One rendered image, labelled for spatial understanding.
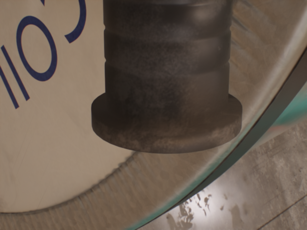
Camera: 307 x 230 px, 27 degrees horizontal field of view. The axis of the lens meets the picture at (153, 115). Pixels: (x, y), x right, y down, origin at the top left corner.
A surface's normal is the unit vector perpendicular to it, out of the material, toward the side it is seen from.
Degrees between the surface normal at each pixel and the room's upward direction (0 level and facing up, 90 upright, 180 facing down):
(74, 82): 90
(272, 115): 59
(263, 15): 84
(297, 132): 0
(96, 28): 90
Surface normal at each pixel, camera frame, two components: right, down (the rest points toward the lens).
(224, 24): 0.84, 0.19
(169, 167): -0.69, 0.34
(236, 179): 0.62, -0.17
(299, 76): 0.64, 0.68
